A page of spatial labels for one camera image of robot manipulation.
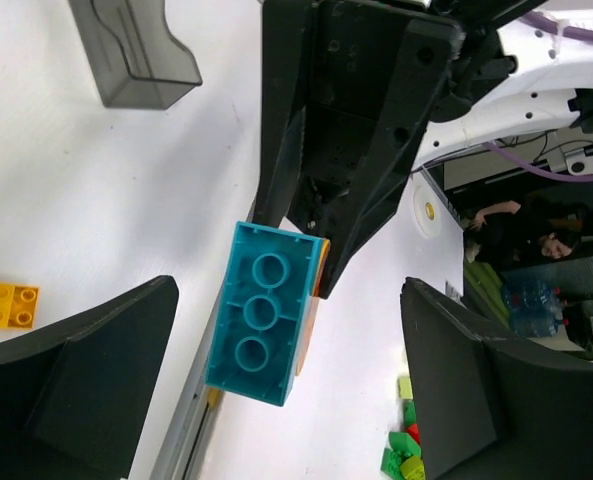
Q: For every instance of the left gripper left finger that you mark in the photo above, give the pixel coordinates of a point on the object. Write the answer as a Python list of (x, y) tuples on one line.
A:
[(74, 395)]

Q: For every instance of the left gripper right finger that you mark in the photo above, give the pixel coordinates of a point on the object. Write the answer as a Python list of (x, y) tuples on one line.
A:
[(491, 404)]

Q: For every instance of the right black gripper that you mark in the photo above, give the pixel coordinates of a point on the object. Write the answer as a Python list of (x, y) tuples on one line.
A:
[(381, 71)]

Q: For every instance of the yellow orange printed lego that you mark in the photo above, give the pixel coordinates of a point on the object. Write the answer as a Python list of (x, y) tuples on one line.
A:
[(313, 308)]

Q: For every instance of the long teal lego brick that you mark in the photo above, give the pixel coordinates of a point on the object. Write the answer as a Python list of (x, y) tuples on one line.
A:
[(271, 278)]

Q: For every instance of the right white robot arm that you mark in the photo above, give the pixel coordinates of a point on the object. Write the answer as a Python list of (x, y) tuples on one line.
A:
[(551, 88)]

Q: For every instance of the green lego pile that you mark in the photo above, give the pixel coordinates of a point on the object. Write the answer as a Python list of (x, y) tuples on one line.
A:
[(402, 459)]

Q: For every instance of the water bottle pack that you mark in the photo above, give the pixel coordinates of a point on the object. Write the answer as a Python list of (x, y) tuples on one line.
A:
[(535, 308)]

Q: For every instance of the yellow lego plate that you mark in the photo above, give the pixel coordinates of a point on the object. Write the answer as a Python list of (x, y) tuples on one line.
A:
[(18, 305)]

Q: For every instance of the person in background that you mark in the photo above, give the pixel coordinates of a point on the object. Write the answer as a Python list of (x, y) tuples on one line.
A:
[(508, 234)]

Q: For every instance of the grey plastic container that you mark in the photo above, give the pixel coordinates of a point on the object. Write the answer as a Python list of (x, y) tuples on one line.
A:
[(136, 61)]

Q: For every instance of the aluminium rail front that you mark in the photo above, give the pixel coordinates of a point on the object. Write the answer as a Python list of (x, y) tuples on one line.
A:
[(184, 448)]

